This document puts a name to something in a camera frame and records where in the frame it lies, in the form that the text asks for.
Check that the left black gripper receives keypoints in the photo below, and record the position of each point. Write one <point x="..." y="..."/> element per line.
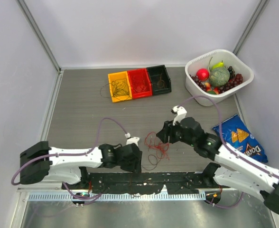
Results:
<point x="135" y="166"/>

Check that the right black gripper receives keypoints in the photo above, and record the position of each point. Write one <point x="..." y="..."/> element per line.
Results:
<point x="168" y="130"/>

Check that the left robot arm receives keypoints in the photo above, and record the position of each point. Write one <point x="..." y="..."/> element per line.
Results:
<point x="41" y="162"/>

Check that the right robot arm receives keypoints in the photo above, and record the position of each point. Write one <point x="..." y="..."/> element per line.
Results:
<point x="233" y="168"/>

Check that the black plastic bin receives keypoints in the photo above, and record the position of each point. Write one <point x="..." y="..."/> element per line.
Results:
<point x="160" y="80"/>

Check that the red plastic bin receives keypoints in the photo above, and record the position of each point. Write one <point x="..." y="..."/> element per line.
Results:
<point x="140" y="83"/>

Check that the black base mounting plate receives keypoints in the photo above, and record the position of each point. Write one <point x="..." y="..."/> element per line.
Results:
<point x="145" y="183"/>

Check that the small peach fruit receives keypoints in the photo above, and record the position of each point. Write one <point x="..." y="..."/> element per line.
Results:
<point x="211" y="90"/>

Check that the yellow plastic bin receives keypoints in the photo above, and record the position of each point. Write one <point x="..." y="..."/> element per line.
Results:
<point x="119" y="87"/>

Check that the red apple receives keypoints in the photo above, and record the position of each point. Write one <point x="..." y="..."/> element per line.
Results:
<point x="202" y="74"/>

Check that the blue Doritos chip bag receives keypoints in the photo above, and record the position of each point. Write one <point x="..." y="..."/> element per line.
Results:
<point x="235" y="133"/>

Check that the green melon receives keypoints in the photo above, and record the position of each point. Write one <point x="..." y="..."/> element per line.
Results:
<point x="219" y="76"/>

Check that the white plastic basket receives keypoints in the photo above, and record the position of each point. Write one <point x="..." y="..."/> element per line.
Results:
<point x="214" y="57"/>

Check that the yellow-green pear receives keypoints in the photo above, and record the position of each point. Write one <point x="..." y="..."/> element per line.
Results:
<point x="217" y="65"/>

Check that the dark red grape bunch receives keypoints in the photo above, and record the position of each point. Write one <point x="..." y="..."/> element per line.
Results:
<point x="232" y="83"/>

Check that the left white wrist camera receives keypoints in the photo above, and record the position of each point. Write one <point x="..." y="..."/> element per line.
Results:
<point x="131" y="140"/>

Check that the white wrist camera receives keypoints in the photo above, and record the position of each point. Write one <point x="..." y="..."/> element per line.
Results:
<point x="131" y="140"/>
<point x="180" y="113"/>

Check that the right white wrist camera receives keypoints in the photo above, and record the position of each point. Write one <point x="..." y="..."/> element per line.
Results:
<point x="180" y="113"/>

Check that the white slotted cable duct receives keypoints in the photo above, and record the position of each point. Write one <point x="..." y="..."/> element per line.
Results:
<point x="162" y="196"/>

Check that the aluminium frame rail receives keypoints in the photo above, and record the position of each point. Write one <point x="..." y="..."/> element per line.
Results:
<point x="40" y="187"/>

